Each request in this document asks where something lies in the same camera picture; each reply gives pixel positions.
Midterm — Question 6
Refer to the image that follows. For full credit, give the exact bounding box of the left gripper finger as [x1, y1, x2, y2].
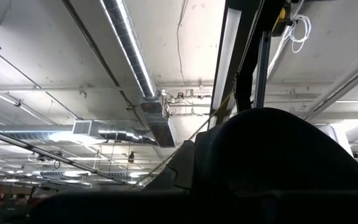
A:
[144, 139, 196, 192]

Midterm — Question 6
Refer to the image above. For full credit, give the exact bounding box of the dark navy garment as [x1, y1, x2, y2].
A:
[193, 107, 358, 200]

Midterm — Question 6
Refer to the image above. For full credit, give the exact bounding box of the white LED light bar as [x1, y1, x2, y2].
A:
[209, 7, 242, 129]

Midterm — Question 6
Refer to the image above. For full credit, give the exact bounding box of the yellow and black device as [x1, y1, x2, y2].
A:
[271, 1, 293, 37]

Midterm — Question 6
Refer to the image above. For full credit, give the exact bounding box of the large white ceiling pipe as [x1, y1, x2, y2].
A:
[303, 39, 358, 121]

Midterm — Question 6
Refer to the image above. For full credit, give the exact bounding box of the black overhead rig frame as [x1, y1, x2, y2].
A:
[225, 0, 287, 113]

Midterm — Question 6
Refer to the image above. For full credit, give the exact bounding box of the grey strut post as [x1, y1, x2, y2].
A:
[254, 30, 272, 109]

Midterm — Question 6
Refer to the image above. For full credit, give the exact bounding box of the grey metal rail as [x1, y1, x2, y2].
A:
[0, 124, 130, 187]

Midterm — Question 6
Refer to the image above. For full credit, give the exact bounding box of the long silver duct with box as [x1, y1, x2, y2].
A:
[99, 0, 177, 148]

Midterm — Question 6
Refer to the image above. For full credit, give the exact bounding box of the white coiled cable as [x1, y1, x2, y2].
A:
[267, 14, 313, 82]

